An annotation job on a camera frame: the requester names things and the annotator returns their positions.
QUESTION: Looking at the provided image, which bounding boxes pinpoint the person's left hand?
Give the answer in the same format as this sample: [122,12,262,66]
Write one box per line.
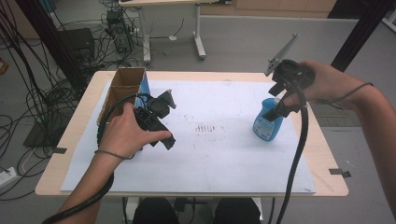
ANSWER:
[97,102,173,160]

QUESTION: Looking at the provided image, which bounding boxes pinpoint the black box case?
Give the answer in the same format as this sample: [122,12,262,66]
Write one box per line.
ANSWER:
[57,27,96,63]

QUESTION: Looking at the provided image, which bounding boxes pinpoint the black floor plate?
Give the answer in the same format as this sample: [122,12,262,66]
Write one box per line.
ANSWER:
[22,119,74,148]

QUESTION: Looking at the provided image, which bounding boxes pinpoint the white power strip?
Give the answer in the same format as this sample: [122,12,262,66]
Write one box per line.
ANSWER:
[0,166,17,189]

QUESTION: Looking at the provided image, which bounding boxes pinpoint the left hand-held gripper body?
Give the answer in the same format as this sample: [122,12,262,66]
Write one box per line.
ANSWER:
[134,89,177,133]

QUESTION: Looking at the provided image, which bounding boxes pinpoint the tangle of black floor cables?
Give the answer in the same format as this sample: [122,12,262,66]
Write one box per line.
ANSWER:
[0,0,139,202]

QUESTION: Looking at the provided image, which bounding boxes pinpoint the thin dark wrist cord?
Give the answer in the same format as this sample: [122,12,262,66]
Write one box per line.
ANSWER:
[316,81,375,110]
[93,148,135,161]

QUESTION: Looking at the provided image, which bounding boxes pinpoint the blue cardboard box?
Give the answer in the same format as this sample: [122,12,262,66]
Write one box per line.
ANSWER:
[96,66,152,152]

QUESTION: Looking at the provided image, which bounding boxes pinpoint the black computer tower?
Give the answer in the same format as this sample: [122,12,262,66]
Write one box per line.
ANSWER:
[106,8,134,54]

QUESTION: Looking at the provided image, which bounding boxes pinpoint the grey floor grate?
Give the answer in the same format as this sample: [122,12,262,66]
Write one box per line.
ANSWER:
[311,102,364,128]

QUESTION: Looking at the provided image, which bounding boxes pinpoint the white table mat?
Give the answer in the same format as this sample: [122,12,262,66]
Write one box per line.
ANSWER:
[60,79,316,194]

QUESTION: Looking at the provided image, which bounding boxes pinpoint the white desk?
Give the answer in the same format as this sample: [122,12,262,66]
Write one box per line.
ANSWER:
[119,0,233,64]

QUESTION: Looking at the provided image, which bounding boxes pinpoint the blue bottle white cap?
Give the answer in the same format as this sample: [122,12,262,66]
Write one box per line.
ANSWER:
[252,97,286,143]

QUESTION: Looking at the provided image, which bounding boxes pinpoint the person's leg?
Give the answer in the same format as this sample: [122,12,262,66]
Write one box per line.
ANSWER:
[213,198,262,224]
[132,197,180,224]

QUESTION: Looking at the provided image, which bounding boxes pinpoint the thick black gripper cable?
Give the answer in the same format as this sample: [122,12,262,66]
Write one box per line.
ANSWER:
[275,77,310,224]
[41,92,153,224]

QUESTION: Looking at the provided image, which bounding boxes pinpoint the person's right leg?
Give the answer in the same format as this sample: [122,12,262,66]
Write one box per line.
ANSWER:
[213,198,262,224]

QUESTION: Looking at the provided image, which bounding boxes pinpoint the person's right hand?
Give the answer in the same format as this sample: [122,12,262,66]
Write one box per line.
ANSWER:
[283,60,363,110]

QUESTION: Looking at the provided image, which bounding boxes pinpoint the person's left leg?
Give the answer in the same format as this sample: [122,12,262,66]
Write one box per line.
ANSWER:
[132,197,180,224]

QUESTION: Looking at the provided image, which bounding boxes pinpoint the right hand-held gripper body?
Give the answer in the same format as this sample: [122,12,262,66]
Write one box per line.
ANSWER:
[264,33,316,95]

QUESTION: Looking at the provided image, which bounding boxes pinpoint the black metal post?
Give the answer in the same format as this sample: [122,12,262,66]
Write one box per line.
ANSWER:
[330,0,396,73]
[15,0,86,91]

